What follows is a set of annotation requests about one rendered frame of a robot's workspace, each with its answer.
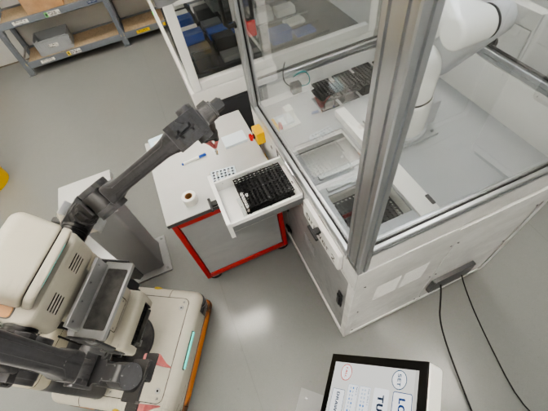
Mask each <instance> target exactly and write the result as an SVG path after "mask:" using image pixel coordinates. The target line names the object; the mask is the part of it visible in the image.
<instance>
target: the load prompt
mask: <svg viewBox="0 0 548 411"><path fill-rule="evenodd" d="M412 404H413V394H408V393H403V392H398V391H393V395H392V402H391V411H412Z"/></svg>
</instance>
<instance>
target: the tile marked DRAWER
mask: <svg viewBox="0 0 548 411"><path fill-rule="evenodd" d="M344 395H345V390H344V389H340V388H337V387H333V391H332V395H331V399H330V403H329V411H342V407H343V400H344Z"/></svg>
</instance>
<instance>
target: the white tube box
mask: <svg viewBox="0 0 548 411"><path fill-rule="evenodd" d="M227 170H230V172H229V173H228V172H227ZM217 172H218V173H219V175H218V176H217V175H216V173H217ZM235 173H236V169H235V166H229V167H226V168H223V169H220V170H214V171H211V172H210V174H211V178H212V179H213V181H214V182H215V181H218V180H220V179H223V178H224V176H227V177H228V176H230V175H234V174H235Z"/></svg>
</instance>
